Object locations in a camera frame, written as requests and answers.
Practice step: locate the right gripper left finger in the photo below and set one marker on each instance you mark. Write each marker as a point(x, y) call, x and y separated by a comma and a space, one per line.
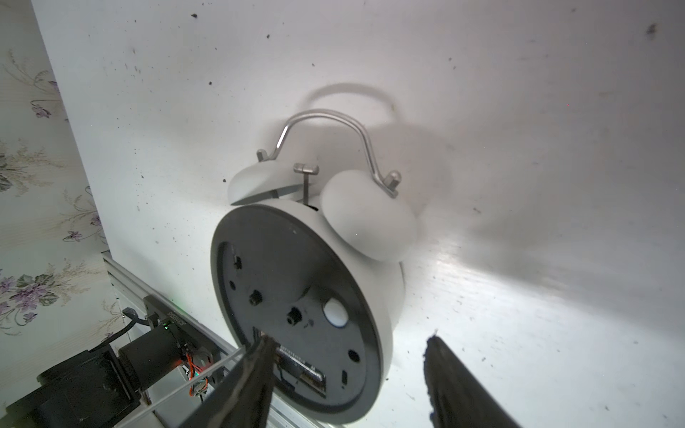
point(244, 396)

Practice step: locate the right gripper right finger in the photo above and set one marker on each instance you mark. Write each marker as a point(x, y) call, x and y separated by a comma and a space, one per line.
point(456, 396)

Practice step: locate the white twin-bell alarm clock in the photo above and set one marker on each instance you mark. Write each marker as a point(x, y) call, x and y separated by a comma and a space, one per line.
point(320, 275)

